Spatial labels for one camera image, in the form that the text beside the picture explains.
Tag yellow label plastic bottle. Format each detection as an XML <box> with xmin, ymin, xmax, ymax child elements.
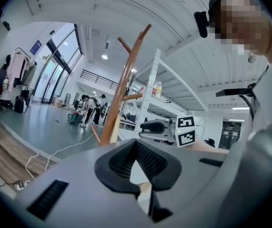
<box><xmin>155</xmin><ymin>80</ymin><xmax>163</xmax><ymax>99</ymax></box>

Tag black chest-mounted device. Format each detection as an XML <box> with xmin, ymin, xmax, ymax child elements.
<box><xmin>215</xmin><ymin>82</ymin><xmax>260</xmax><ymax>125</ymax></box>

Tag person's right forearm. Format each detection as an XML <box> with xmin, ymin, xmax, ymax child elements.
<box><xmin>189</xmin><ymin>140</ymin><xmax>230</xmax><ymax>155</ymax></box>

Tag person's head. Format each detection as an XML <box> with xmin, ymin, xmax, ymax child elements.
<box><xmin>208</xmin><ymin>0</ymin><xmax>272</xmax><ymax>63</ymax></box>

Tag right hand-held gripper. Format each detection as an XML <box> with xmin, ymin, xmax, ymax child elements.
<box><xmin>138</xmin><ymin>115</ymin><xmax>197</xmax><ymax>148</ymax></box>

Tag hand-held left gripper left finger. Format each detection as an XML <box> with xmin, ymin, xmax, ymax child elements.
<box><xmin>94</xmin><ymin>138</ymin><xmax>141</xmax><ymax>200</ymax></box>

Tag black head-mounted camera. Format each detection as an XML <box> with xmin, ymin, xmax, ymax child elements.
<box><xmin>193</xmin><ymin>10</ymin><xmax>210</xmax><ymax>39</ymax></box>

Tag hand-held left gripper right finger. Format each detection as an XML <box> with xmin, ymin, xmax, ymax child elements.
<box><xmin>135</xmin><ymin>138</ymin><xmax>182</xmax><ymax>223</ymax></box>

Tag black balcony railing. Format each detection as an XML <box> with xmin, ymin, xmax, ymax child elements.
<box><xmin>80</xmin><ymin>68</ymin><xmax>119</xmax><ymax>90</ymax></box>

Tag black office chair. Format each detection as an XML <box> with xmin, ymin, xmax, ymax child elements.
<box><xmin>204</xmin><ymin>138</ymin><xmax>216</xmax><ymax>149</ymax></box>

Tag person's left forearm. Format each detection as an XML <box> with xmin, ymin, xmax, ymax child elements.
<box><xmin>218</xmin><ymin>124</ymin><xmax>272</xmax><ymax>228</ymax></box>

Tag person's white shirt torso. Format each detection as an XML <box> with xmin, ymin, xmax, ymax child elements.
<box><xmin>246</xmin><ymin>44</ymin><xmax>272</xmax><ymax>142</ymax></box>

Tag white floor cable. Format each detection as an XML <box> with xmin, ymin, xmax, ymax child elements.
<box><xmin>24</xmin><ymin>132</ymin><xmax>95</xmax><ymax>178</ymax></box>

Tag wooden coat stand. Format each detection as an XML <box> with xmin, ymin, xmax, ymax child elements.
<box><xmin>90</xmin><ymin>24</ymin><xmax>152</xmax><ymax>147</ymax></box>

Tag black suitcase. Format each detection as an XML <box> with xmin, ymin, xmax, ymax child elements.
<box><xmin>13</xmin><ymin>95</ymin><xmax>25</xmax><ymax>114</ymax></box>

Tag large glass window wall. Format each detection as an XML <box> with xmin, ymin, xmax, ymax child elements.
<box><xmin>32</xmin><ymin>23</ymin><xmax>84</xmax><ymax>105</ymax></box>

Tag white metal shelving unit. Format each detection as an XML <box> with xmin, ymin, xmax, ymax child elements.
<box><xmin>118</xmin><ymin>48</ymin><xmax>209</xmax><ymax>143</ymax></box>

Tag clothes rail with hanging garments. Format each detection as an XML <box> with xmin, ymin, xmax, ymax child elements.
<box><xmin>0</xmin><ymin>47</ymin><xmax>38</xmax><ymax>98</ymax></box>

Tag green bag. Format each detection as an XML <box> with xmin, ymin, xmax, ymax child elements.
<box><xmin>67</xmin><ymin>112</ymin><xmax>84</xmax><ymax>126</ymax></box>

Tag black double door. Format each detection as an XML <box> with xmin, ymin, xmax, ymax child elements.
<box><xmin>218</xmin><ymin>120</ymin><xmax>243</xmax><ymax>150</ymax></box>

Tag white power strip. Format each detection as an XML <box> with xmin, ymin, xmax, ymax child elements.
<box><xmin>15</xmin><ymin>180</ymin><xmax>32</xmax><ymax>191</ymax></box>

